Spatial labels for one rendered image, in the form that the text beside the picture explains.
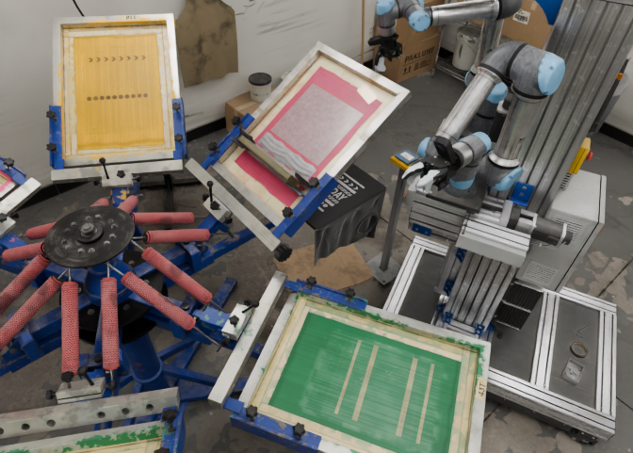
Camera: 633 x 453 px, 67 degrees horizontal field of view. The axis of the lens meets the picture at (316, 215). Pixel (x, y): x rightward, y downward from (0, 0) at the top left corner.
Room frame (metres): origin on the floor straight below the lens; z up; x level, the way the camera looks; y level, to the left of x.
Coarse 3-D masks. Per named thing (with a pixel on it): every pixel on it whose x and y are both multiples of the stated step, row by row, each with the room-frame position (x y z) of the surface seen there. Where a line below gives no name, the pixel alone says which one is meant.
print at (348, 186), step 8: (344, 176) 1.95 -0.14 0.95; (344, 184) 1.89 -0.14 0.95; (352, 184) 1.90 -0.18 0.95; (360, 184) 1.90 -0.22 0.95; (336, 192) 1.82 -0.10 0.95; (344, 192) 1.83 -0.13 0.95; (352, 192) 1.83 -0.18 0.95; (328, 200) 1.76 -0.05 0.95; (336, 200) 1.77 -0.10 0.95; (320, 208) 1.70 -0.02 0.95
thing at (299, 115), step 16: (320, 80) 2.04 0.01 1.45; (336, 80) 2.01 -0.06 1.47; (304, 96) 1.98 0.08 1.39; (320, 96) 1.95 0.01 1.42; (336, 96) 1.93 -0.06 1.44; (288, 112) 1.93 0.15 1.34; (304, 112) 1.90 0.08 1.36; (320, 112) 1.87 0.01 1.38; (272, 128) 1.87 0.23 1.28; (288, 128) 1.85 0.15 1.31; (304, 128) 1.82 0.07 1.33; (288, 144) 1.77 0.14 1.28; (240, 160) 1.76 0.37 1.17; (256, 160) 1.74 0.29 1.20; (256, 176) 1.66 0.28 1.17
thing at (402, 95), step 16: (320, 48) 2.17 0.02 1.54; (304, 64) 2.12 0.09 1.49; (352, 64) 2.02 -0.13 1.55; (288, 80) 2.06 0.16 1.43; (368, 80) 1.94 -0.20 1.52; (384, 80) 1.88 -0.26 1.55; (272, 96) 2.00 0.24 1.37; (400, 96) 1.78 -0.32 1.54; (256, 112) 1.95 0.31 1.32; (384, 112) 1.73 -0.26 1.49; (368, 128) 1.68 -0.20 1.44; (352, 144) 1.63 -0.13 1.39; (368, 144) 1.65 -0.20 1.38; (224, 160) 1.79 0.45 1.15; (352, 160) 1.59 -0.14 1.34; (224, 176) 1.67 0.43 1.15; (336, 176) 1.53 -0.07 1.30; (240, 192) 1.57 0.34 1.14
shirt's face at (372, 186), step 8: (352, 168) 2.03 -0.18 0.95; (352, 176) 1.96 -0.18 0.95; (360, 176) 1.96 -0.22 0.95; (368, 176) 1.97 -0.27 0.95; (368, 184) 1.90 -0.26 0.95; (376, 184) 1.91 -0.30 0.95; (360, 192) 1.83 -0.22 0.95; (368, 192) 1.84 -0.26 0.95; (376, 192) 1.84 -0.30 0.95; (344, 200) 1.77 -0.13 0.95; (352, 200) 1.77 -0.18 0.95; (360, 200) 1.78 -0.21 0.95; (328, 208) 1.70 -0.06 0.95; (336, 208) 1.71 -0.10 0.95; (344, 208) 1.71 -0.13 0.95; (312, 216) 1.64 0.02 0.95; (320, 216) 1.65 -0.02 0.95; (328, 216) 1.65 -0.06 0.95; (336, 216) 1.65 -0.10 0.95; (312, 224) 1.59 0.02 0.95; (320, 224) 1.59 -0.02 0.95
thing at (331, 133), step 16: (352, 96) 1.90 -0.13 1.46; (336, 112) 1.85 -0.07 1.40; (352, 112) 1.82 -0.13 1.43; (368, 112) 1.79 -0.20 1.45; (320, 128) 1.79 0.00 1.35; (336, 128) 1.77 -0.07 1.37; (352, 128) 1.74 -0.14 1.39; (304, 144) 1.74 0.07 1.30; (320, 144) 1.71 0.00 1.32; (336, 144) 1.69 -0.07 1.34; (304, 160) 1.66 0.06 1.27; (320, 160) 1.64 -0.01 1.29; (272, 176) 1.63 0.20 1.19; (272, 192) 1.56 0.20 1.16; (288, 192) 1.54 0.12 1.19
